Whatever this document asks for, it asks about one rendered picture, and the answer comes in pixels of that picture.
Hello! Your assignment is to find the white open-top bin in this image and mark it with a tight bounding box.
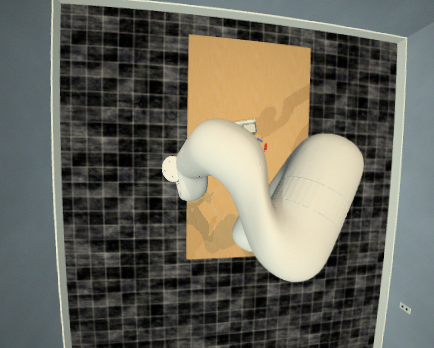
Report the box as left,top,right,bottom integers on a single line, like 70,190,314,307
235,119,257,133

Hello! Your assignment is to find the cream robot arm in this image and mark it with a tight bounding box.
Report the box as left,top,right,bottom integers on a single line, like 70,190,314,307
162,118,364,282

